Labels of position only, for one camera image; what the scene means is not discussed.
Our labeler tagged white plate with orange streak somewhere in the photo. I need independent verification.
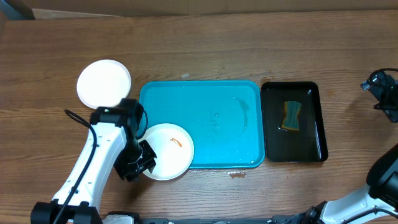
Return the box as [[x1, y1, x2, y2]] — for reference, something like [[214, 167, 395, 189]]
[[139, 123, 194, 180]]

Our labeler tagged green yellow sponge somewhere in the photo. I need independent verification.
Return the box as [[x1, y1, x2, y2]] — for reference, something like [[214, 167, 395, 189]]
[[280, 101, 302, 131]]

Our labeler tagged white plate with red ring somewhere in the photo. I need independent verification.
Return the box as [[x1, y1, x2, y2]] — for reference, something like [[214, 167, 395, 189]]
[[76, 59, 132, 109]]

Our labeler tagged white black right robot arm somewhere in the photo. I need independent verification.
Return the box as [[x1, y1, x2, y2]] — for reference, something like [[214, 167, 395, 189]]
[[282, 68, 397, 224]]

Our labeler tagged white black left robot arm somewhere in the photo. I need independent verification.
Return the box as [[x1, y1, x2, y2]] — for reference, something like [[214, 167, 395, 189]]
[[30, 104, 157, 223]]

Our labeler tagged black water tray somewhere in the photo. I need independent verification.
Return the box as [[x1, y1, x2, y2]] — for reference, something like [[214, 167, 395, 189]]
[[261, 82, 328, 162]]

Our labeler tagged blue plastic tray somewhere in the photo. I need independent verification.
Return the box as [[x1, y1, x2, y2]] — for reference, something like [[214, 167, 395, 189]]
[[139, 80, 265, 169]]

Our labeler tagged brown cardboard backdrop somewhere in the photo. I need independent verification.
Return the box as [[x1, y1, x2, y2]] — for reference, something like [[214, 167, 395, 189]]
[[25, 0, 397, 16]]

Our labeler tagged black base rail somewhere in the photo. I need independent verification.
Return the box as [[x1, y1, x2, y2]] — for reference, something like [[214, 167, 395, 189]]
[[82, 215, 361, 224]]

